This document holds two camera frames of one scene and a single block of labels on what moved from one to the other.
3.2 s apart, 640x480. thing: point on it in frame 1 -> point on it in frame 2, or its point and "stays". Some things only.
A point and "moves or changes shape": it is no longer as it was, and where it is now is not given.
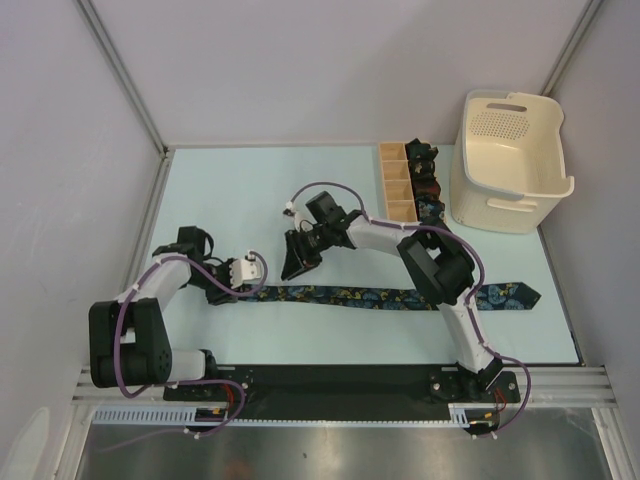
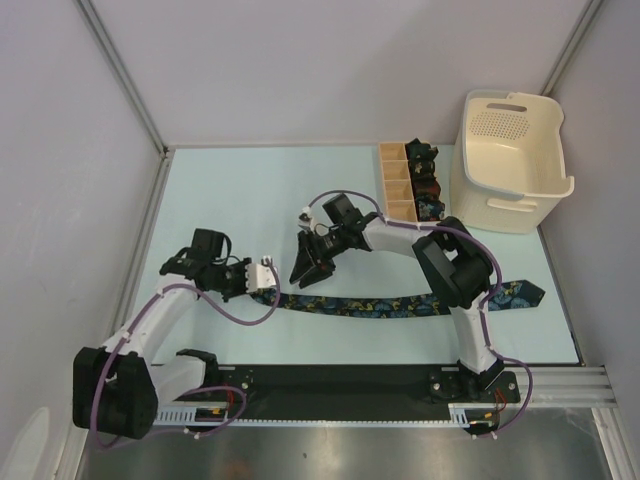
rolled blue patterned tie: [430, 211] stays
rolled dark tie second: [422, 168] stays
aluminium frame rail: [588, 385] stays
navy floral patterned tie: [491, 297] moves or changes shape
